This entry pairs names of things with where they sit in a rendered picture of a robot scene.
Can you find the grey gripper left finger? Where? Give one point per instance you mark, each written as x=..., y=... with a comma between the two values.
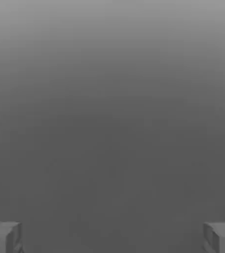
x=0, y=237

